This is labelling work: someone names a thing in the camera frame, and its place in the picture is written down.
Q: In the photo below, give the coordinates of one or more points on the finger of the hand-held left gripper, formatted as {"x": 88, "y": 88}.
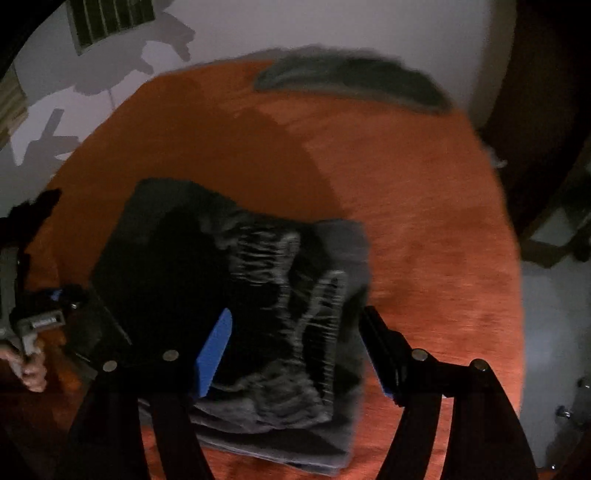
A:
{"x": 69, "y": 302}

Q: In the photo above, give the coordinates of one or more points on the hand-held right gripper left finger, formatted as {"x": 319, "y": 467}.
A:
{"x": 214, "y": 353}

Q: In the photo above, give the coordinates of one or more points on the dark green cloth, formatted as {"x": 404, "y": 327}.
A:
{"x": 351, "y": 74}

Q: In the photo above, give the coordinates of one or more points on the wall vent grille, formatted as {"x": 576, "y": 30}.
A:
{"x": 111, "y": 21}

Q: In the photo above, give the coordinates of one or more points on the dark grey jeans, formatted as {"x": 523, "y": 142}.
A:
{"x": 184, "y": 258}

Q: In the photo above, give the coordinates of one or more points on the person's left hand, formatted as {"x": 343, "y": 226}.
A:
{"x": 34, "y": 376}

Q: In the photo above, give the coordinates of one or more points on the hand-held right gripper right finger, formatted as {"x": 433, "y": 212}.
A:
{"x": 385, "y": 369}

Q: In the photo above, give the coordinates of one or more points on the orange fuzzy blanket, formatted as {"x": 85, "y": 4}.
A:
{"x": 415, "y": 230}

